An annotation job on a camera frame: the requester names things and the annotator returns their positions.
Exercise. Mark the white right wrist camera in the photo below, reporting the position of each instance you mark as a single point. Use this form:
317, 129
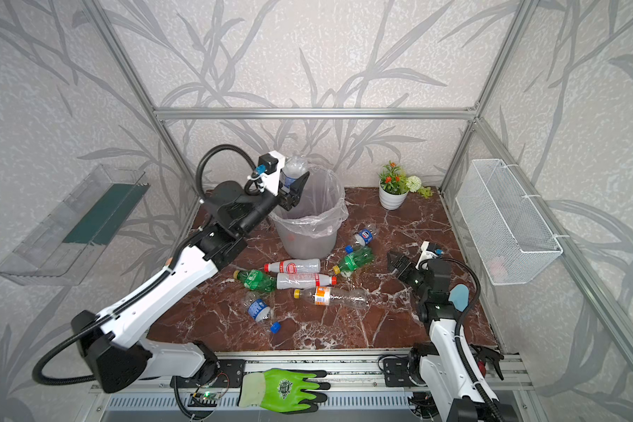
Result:
428, 251

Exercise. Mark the green work glove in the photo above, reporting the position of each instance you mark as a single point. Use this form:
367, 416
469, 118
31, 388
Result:
284, 391

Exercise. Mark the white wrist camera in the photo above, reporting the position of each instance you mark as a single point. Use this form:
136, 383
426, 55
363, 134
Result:
267, 174
428, 251

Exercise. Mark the green bottle yellow cap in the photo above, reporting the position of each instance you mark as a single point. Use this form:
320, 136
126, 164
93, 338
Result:
256, 280
353, 261

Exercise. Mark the small pepsi bottle blue label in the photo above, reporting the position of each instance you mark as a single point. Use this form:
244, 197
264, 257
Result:
362, 238

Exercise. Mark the clear acrylic wall shelf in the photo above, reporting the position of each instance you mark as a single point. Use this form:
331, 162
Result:
65, 246

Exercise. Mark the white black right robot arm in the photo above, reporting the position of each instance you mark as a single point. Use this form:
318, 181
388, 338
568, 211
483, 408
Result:
446, 365

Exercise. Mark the clear plastic bin liner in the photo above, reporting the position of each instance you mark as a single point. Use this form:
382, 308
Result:
322, 209

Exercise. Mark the white wire mesh basket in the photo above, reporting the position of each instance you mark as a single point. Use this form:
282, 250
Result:
512, 238

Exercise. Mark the grey mesh waste bin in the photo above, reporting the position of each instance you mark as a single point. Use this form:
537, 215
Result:
303, 247

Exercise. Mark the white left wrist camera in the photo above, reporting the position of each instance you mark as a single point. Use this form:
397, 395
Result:
267, 174

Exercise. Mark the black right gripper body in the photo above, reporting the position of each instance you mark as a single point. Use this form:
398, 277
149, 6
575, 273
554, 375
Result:
411, 271

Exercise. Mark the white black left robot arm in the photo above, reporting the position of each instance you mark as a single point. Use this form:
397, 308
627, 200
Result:
116, 349

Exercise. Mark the potted plant white pot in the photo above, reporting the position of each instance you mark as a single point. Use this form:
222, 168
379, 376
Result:
395, 185

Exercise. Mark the clear bottle blue label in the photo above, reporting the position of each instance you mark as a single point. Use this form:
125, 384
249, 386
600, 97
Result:
295, 167
261, 312

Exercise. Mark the clear bottle orange label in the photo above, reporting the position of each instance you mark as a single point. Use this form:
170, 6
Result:
331, 296

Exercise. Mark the white bottle red label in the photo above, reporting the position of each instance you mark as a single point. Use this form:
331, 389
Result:
304, 281

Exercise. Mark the white bottle red cap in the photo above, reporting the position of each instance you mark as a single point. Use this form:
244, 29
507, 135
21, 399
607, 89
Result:
310, 266

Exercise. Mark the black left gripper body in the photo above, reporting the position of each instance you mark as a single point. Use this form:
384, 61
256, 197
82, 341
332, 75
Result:
286, 192

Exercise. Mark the green circuit board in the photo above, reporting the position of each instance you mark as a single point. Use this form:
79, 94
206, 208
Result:
206, 399

